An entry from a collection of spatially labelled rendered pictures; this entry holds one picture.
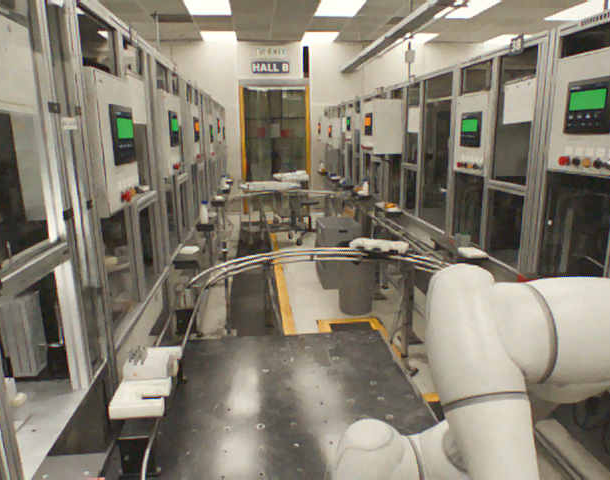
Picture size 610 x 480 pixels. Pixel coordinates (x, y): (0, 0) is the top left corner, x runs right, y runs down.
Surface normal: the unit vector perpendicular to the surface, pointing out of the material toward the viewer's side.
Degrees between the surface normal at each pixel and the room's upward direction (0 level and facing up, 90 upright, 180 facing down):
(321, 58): 90
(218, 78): 90
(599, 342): 77
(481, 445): 67
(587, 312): 47
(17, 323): 90
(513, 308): 39
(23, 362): 90
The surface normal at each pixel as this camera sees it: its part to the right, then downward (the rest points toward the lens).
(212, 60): 0.11, 0.23
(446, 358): -0.80, -0.25
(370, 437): -0.12, -0.96
